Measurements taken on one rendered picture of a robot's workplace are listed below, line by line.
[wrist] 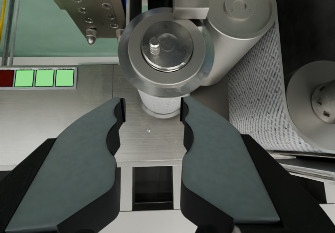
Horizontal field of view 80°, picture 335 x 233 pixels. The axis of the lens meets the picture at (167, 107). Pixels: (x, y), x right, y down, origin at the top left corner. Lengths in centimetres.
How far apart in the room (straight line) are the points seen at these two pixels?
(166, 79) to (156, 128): 34
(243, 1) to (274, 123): 21
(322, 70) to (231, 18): 17
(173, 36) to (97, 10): 36
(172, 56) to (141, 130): 36
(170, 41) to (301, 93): 22
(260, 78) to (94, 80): 48
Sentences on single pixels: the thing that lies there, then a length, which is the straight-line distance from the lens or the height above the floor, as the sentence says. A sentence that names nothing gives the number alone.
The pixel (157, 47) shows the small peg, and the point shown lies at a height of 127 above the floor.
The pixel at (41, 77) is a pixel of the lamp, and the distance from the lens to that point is 73.
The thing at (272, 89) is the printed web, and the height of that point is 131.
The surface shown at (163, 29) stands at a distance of 31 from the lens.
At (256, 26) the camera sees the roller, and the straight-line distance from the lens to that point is 37.
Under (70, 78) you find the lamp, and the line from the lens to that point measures 69.
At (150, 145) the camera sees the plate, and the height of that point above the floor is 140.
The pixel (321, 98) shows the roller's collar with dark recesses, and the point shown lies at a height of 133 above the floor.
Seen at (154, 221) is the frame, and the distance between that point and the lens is 65.
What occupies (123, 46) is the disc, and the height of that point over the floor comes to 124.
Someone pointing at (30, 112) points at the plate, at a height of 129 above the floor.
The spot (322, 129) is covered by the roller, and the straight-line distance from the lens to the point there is 38.
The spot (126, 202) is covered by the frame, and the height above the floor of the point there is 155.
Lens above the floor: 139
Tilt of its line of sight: 10 degrees down
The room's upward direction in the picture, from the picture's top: 179 degrees clockwise
